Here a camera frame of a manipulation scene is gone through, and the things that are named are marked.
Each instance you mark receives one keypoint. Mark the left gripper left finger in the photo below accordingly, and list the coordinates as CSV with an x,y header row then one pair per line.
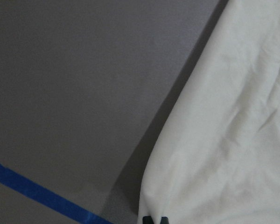
x,y
147,220

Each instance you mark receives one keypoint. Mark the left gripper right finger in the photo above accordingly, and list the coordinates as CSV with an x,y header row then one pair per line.
x,y
164,220

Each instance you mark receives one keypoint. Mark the cream long-sleeve printed shirt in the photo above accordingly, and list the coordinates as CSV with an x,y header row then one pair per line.
x,y
217,158

